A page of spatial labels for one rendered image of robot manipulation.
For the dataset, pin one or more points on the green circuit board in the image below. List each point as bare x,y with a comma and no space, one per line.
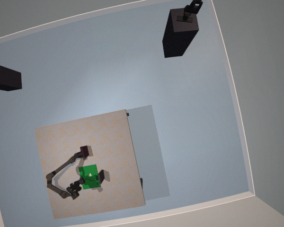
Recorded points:
90,174

